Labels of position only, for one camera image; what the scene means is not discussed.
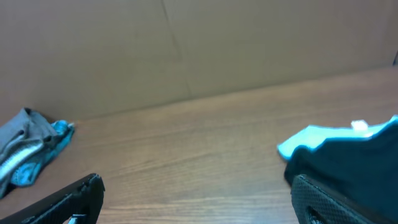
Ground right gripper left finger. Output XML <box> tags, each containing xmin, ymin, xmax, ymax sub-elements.
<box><xmin>1</xmin><ymin>174</ymin><xmax>105</xmax><ymax>224</ymax></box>

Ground grey cotton shorts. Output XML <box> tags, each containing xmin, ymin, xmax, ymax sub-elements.
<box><xmin>1</xmin><ymin>108</ymin><xmax>57</xmax><ymax>197</ymax></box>

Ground black t-shirt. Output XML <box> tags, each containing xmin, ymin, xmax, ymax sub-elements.
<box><xmin>284</xmin><ymin>123</ymin><xmax>397</xmax><ymax>222</ymax></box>

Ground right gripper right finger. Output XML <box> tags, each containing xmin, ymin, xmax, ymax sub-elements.
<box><xmin>291</xmin><ymin>174</ymin><xmax>395</xmax><ymax>224</ymax></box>

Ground light blue t-shirt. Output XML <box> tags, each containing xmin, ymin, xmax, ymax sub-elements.
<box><xmin>277</xmin><ymin>114</ymin><xmax>397</xmax><ymax>161</ymax></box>

